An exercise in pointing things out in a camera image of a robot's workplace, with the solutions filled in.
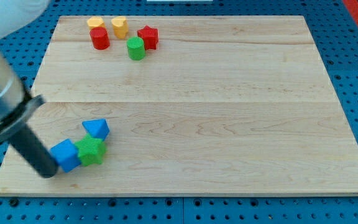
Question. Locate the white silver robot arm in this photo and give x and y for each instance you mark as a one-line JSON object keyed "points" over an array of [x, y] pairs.
{"points": [[16, 103]]}

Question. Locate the red star block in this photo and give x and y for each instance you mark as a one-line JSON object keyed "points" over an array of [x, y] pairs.
{"points": [[150, 37]]}

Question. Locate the blue cube block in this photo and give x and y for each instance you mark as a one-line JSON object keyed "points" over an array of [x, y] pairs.
{"points": [[66, 155]]}

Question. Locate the green cylinder block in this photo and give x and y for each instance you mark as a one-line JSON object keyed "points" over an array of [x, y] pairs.
{"points": [[135, 48]]}

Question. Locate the light wooden board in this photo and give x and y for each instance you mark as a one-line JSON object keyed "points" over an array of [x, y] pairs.
{"points": [[226, 106]]}

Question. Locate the yellow heart block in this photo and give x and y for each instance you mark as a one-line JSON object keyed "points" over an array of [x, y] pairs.
{"points": [[120, 26]]}

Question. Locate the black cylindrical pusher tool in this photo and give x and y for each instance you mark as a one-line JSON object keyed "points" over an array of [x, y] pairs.
{"points": [[29, 146]]}

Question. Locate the green star block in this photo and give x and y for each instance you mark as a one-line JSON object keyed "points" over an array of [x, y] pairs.
{"points": [[90, 150]]}

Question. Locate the blue triangular prism block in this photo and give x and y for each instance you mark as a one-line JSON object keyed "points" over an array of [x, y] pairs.
{"points": [[97, 128]]}

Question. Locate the red cylinder block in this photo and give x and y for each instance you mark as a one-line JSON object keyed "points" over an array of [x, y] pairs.
{"points": [[99, 37]]}

